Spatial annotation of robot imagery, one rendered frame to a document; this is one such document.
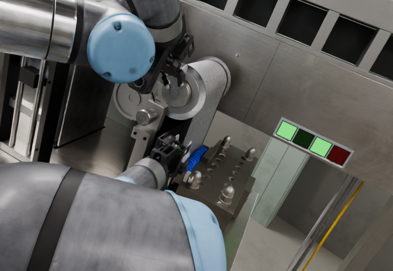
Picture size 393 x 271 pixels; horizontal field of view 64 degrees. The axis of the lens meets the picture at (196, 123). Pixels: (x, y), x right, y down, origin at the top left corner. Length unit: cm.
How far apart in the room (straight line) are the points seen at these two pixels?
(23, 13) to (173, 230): 25
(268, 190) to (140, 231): 240
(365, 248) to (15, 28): 139
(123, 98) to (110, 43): 56
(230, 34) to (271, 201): 179
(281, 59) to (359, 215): 196
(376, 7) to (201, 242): 93
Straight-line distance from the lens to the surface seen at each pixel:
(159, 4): 51
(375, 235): 146
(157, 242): 25
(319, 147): 112
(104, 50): 35
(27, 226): 25
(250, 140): 287
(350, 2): 108
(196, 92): 79
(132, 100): 88
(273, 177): 258
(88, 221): 25
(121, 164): 109
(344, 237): 294
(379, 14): 108
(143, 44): 36
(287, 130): 110
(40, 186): 26
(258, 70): 108
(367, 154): 114
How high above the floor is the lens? 150
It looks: 22 degrees down
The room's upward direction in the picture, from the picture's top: 22 degrees clockwise
